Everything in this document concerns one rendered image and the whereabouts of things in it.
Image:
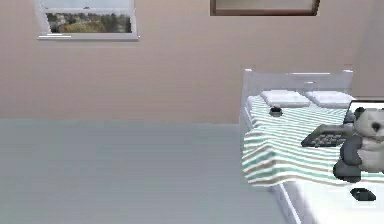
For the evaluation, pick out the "white pillow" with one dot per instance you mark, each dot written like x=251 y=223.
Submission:
x=285 y=98
x=330 y=99

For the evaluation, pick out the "small black round object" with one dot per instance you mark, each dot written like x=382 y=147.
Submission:
x=275 y=111

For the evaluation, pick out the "green striped blanket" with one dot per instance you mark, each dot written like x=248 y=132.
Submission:
x=283 y=146

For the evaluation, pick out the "white framed window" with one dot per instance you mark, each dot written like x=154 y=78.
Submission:
x=87 y=23

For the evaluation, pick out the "black laptop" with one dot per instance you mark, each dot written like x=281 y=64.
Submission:
x=328 y=137

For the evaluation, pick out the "white bed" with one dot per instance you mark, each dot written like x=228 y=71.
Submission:
x=320 y=203

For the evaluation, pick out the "grey white panda plush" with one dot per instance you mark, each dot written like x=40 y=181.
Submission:
x=366 y=143

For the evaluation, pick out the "small black flat object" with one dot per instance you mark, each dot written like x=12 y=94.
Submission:
x=363 y=194

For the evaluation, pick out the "brown framed wall picture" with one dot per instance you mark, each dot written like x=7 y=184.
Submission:
x=265 y=6

